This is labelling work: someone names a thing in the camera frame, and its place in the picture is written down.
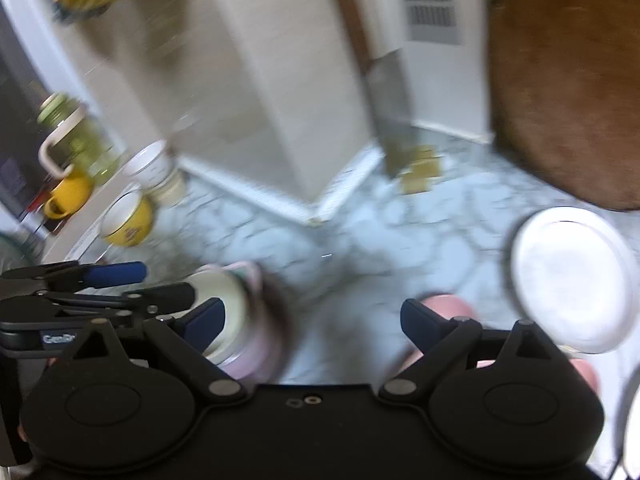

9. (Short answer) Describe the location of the cream bowl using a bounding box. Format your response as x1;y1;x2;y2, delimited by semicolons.
187;267;251;366

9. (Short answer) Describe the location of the glass jar green lid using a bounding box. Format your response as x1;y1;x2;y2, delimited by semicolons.
37;92;126;186

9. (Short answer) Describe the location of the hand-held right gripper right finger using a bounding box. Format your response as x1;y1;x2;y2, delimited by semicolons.
377;298;573;403

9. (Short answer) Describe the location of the round wooden cutting board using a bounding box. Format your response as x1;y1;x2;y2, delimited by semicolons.
487;0;640;212

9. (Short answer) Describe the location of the pink pot with steel lining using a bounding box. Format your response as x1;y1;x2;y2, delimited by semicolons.
215;260;296;386

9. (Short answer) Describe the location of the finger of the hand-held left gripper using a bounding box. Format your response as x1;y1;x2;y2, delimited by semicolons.
0;260;149;295
46;282;197;317

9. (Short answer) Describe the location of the translucent yellow block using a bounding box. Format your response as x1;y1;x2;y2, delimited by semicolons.
412;144;446;172
400;162;437;196

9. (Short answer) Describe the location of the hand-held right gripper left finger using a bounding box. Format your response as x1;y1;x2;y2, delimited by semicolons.
47;297;248;406

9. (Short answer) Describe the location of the large white plate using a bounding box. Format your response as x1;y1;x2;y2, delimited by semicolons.
510;206;640;356

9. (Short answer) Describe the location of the small white plate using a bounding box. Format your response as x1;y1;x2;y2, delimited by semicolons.
617;365;640;480

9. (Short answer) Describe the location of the yellow mug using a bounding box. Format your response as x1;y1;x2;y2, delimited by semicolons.
42;167;96;221

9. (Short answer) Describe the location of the wide grey vent plate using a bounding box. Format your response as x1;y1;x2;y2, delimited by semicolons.
395;0;463;46

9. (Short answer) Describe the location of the yellow bowl white inside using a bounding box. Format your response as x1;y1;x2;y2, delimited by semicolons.
100;191;157;248

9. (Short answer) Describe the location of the white dotted cup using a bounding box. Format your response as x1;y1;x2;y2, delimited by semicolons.
122;140;176;193

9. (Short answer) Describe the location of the white perforated trim strip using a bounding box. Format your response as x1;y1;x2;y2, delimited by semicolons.
177;147;386;226

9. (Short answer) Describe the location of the pink bear-shaped plate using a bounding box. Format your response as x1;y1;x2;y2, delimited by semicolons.
395;294;601;396

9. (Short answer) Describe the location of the steel cleaver wooden handle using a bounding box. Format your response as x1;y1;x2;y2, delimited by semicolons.
334;0;418;178

